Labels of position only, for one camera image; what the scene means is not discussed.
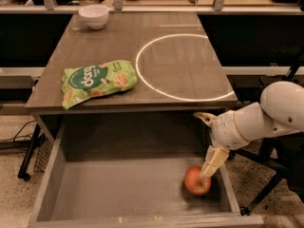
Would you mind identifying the open grey top drawer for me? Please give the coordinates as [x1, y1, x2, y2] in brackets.
[28, 112, 263, 228]

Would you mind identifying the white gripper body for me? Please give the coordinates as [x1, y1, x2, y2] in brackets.
[210, 111, 249, 150]

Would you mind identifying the black office chair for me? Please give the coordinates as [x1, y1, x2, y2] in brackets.
[230, 61, 304, 215]

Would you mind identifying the green snack bag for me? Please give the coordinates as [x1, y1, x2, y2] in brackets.
[62, 60, 138, 110]

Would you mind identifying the red apple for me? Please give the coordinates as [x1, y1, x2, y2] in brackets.
[183, 165, 211, 196]

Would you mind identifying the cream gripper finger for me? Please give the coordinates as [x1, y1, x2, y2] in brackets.
[194, 112, 216, 127]
[199, 145, 229, 179]

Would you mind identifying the white bowl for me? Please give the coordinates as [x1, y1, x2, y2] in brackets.
[79, 5, 109, 29]

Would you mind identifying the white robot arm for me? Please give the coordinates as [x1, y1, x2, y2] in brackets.
[194, 81, 304, 178]

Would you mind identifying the black table leg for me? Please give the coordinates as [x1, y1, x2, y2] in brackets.
[17, 125, 45, 181]

